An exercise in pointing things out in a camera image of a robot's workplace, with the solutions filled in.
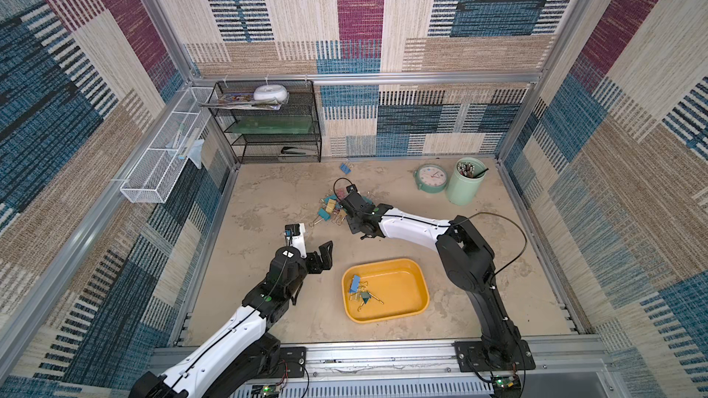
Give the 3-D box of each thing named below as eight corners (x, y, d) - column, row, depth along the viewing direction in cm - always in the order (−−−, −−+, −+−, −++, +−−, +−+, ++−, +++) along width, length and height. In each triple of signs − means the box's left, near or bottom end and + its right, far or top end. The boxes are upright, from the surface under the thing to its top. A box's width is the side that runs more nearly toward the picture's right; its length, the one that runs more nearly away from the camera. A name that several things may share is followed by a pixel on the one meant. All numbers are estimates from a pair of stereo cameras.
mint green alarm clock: (415, 193, 113) (417, 186, 109) (412, 170, 120) (413, 163, 117) (447, 192, 112) (450, 186, 109) (442, 170, 120) (444, 163, 117)
